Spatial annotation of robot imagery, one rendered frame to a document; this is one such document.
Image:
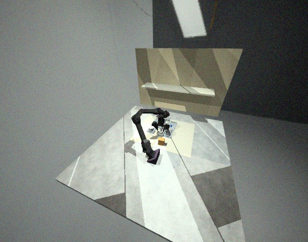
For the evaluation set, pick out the orange rectangular block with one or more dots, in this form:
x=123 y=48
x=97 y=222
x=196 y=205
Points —
x=161 y=141

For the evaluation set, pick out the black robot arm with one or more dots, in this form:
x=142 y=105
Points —
x=146 y=145

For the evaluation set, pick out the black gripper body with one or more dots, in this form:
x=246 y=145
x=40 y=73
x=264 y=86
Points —
x=160 y=124

